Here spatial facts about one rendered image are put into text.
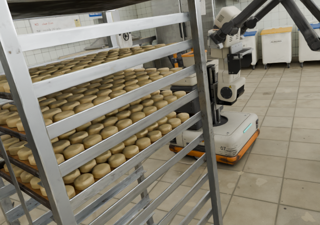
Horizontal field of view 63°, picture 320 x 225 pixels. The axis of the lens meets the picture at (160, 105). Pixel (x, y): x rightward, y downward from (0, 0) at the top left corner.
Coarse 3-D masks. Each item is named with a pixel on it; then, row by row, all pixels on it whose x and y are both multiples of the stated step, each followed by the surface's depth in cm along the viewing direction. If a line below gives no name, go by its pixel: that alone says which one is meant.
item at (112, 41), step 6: (102, 12) 113; (108, 12) 113; (102, 18) 115; (108, 18) 114; (108, 36) 116; (114, 36) 117; (108, 42) 118; (114, 42) 117; (138, 180) 140; (144, 192) 141; (150, 222) 147
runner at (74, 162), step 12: (192, 96) 93; (168, 108) 83; (144, 120) 75; (156, 120) 79; (120, 132) 68; (132, 132) 71; (96, 144) 62; (108, 144) 65; (84, 156) 60; (96, 156) 62; (60, 168) 56; (72, 168) 58
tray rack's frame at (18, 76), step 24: (0, 0) 42; (0, 24) 42; (0, 48) 43; (24, 72) 45; (24, 96) 46; (24, 120) 47; (0, 144) 65; (48, 144) 50; (48, 168) 50; (48, 192) 52; (72, 216) 55
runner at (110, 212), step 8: (200, 136) 100; (192, 144) 96; (184, 152) 92; (168, 160) 85; (176, 160) 88; (160, 168) 82; (168, 168) 85; (152, 176) 79; (144, 184) 77; (128, 192) 72; (136, 192) 74; (120, 200) 70; (128, 200) 72; (112, 208) 68; (120, 208) 70; (104, 216) 66; (112, 216) 68; (88, 224) 62; (96, 224) 64
